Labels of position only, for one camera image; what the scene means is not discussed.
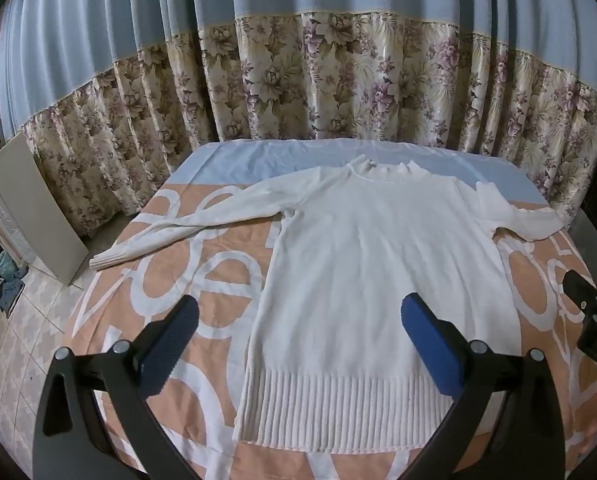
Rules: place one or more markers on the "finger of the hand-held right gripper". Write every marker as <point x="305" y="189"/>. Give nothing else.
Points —
<point x="584" y="294"/>

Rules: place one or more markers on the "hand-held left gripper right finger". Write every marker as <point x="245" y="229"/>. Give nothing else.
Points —
<point x="423" y="331"/>

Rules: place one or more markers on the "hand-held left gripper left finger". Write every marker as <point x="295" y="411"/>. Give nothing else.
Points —
<point x="178" y="331"/>

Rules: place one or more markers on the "white knit sweater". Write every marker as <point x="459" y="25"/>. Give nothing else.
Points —
<point x="378" y="260"/>

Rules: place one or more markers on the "orange and white printed blanket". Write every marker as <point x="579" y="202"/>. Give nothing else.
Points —
<point x="218" y="242"/>

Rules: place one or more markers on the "white board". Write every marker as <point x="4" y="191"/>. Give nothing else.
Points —
<point x="33" y="210"/>

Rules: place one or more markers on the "blue floral curtain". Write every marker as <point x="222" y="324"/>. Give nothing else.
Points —
<point x="298" y="85"/>

